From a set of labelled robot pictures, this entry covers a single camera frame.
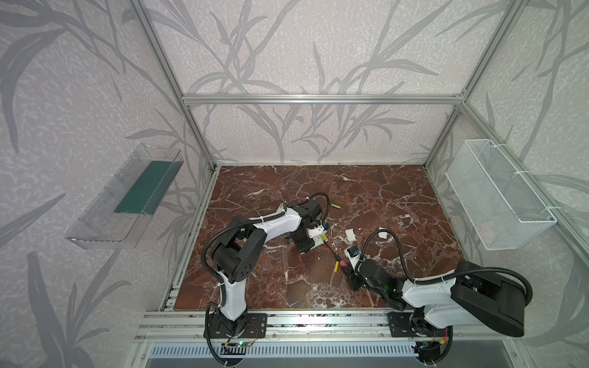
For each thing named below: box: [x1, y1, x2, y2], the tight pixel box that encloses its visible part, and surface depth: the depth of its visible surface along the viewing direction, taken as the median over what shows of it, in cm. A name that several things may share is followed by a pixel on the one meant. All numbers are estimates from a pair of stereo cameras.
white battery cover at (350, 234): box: [345, 228, 357, 243], surface depth 98 cm
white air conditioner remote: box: [308, 225, 329, 251], surface depth 86 cm
